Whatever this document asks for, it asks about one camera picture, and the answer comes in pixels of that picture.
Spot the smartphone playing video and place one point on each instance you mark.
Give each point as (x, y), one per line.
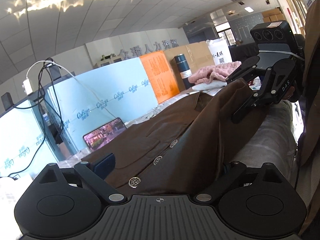
(104, 134)

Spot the white power adapter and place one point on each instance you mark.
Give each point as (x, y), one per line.
(27, 86)

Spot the dark blue thermos bottle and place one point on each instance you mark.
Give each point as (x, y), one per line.
(184, 69)

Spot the glass door cabinet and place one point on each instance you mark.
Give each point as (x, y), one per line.
(107, 60)

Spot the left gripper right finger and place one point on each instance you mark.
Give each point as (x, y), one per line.
(229, 174)

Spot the white fleece garment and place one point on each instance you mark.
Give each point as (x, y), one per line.
(215, 84)

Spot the pink knitted sweater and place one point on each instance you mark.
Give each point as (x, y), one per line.
(210, 73)

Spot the orange paper board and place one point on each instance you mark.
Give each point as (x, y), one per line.
(160, 75)

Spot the brown cardboard sheet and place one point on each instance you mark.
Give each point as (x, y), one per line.
(197, 55)

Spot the light blue foam board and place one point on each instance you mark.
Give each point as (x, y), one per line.
(37, 132)

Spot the white printed bag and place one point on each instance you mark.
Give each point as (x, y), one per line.
(219, 50)

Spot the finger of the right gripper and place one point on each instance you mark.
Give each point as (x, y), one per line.
(248, 71)
(260, 97)

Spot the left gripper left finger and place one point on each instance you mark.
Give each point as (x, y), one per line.
(93, 175)

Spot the black sofa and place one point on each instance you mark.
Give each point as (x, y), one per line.
(243, 52)

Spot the brown leather jacket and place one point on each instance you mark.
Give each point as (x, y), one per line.
(184, 147)

